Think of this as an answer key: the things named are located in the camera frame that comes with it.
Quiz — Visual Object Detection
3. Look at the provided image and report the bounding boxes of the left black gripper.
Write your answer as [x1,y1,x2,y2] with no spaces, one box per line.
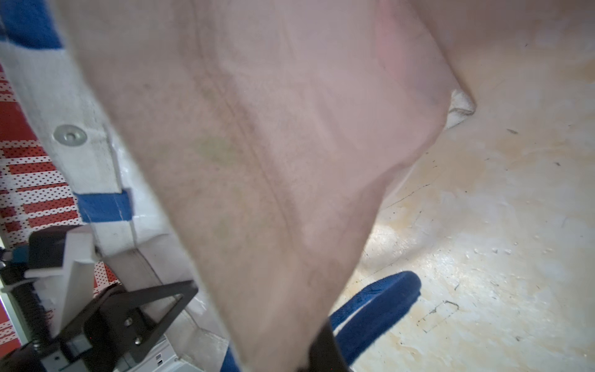
[1,281,198,371]

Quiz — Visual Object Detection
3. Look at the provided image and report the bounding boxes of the white canvas bag blue handles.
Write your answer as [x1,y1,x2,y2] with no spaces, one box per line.
[1,1,460,371]

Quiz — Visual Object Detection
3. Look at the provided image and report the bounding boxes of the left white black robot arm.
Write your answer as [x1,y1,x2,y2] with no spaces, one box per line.
[1,226,198,371]

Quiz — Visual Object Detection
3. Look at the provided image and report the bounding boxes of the right gripper own finger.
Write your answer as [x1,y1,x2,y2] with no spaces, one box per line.
[297,321,351,372]

